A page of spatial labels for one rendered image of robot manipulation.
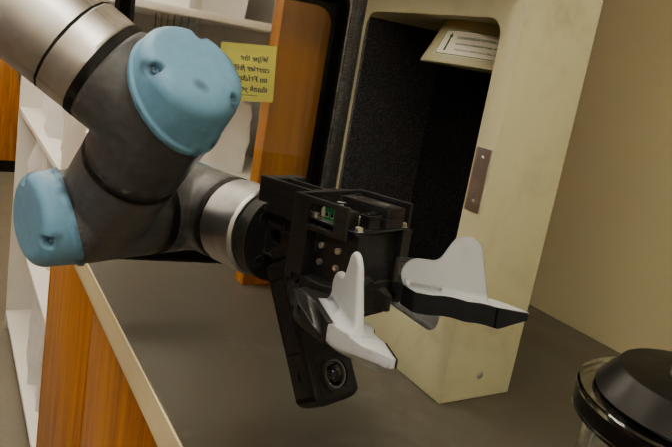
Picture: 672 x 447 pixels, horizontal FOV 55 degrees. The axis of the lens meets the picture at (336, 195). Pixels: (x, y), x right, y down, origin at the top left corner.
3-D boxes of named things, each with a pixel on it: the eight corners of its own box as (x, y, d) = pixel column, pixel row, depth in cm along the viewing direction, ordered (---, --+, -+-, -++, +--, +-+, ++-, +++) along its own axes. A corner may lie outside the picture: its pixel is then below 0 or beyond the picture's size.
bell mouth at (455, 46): (490, 73, 94) (498, 35, 93) (589, 89, 80) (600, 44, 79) (392, 56, 85) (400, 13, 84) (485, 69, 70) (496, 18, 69)
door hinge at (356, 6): (313, 261, 99) (358, -1, 91) (321, 267, 96) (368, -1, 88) (305, 262, 98) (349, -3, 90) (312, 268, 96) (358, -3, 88)
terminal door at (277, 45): (306, 267, 97) (352, -7, 89) (90, 258, 86) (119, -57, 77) (305, 265, 97) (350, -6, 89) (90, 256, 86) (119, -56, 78)
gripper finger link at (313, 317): (304, 319, 38) (289, 273, 47) (301, 344, 38) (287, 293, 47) (380, 324, 39) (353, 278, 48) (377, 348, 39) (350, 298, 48)
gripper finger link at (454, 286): (540, 253, 44) (407, 231, 45) (525, 334, 45) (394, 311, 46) (533, 243, 47) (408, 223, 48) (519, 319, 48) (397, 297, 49)
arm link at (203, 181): (122, 237, 61) (199, 229, 67) (187, 271, 53) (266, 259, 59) (127, 154, 59) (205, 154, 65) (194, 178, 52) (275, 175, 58)
